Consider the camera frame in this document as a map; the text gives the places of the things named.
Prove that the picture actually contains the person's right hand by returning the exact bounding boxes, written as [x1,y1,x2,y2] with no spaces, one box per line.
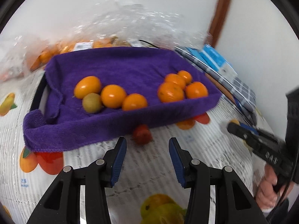
[255,164,286,212]

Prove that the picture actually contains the oval orange fruit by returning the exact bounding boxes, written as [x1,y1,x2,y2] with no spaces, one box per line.
[73,76,102,99]

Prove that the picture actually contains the grey checkered cloth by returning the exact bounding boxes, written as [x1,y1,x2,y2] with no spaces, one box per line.
[174,47,257,125]

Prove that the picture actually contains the fruit print tablecloth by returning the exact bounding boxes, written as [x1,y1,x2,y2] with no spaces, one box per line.
[1,71,265,223]

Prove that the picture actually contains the red cherry tomato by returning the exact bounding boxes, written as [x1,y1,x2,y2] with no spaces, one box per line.
[132,124,152,146]

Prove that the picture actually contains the purple towel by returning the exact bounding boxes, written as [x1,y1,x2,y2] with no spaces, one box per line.
[23,47,221,152]

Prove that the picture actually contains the brown wooden door frame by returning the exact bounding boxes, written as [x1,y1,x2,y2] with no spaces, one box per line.
[206,0,231,48]

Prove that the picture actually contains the crumpled clear plastic bag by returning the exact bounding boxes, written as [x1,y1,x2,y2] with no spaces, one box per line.
[74,0,209,49]

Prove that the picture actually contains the clear bag of oranges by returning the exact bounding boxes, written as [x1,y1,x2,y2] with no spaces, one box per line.
[28,36,118,72]

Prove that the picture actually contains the white plastic bag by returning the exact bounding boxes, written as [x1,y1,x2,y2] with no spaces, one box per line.
[1,35,30,83]

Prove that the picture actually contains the blue tissue box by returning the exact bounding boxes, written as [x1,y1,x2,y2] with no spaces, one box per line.
[187,44,238,83]

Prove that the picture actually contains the black tray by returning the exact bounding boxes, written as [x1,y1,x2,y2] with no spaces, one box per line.
[30,73,48,111]

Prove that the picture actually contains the small orange mandarin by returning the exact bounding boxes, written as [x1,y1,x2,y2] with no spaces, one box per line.
[177,70,193,85]

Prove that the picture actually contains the green yellow small fruit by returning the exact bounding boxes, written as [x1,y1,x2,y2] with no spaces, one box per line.
[82,93,102,114]

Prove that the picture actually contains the large orange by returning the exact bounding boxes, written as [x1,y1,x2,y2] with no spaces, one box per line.
[157,83,184,103]

